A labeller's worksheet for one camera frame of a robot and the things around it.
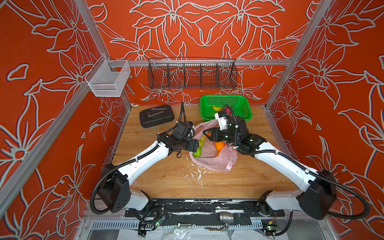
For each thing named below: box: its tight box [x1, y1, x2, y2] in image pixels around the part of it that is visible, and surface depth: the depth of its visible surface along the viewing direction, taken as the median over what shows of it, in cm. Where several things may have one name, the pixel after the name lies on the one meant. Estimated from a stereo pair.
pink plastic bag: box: [189, 120, 238, 173], surface depth 85 cm
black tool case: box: [139, 105, 175, 128], surface depth 107 cm
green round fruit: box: [192, 147, 202, 158], surface depth 90 cm
